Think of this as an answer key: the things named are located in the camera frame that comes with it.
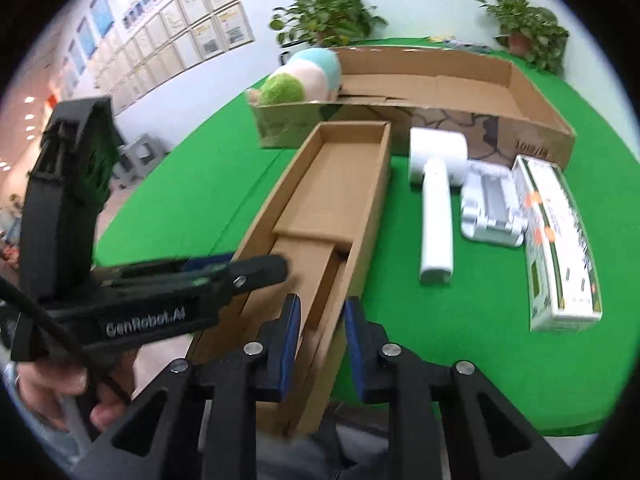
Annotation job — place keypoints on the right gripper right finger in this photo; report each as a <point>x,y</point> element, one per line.
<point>443,417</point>

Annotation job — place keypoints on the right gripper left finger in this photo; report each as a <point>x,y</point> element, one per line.
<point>199,421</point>

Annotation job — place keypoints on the long narrow cardboard tray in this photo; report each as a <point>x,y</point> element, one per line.
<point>323,216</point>

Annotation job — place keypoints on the white handheld appliance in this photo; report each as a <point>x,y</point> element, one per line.
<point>437,162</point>

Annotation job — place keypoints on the person's left hand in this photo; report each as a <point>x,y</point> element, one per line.
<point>42,384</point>

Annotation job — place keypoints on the grey plastic stool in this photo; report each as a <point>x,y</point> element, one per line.
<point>137,159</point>

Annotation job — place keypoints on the white green carton box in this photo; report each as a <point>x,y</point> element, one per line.
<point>563,286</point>

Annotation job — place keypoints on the plush toy green hair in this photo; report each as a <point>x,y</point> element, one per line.
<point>311,75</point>

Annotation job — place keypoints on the large open cardboard box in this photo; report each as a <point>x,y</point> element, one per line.
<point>490,100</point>

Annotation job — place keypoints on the white enamel mug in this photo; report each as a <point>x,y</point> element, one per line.
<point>289,49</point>

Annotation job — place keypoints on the left potted green plant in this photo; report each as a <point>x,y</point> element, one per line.
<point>325,23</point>

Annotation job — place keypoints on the potted green plant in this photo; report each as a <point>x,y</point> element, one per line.
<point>532,33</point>
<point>325,23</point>

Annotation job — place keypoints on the right potted green plant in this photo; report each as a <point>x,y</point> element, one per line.
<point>532,33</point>

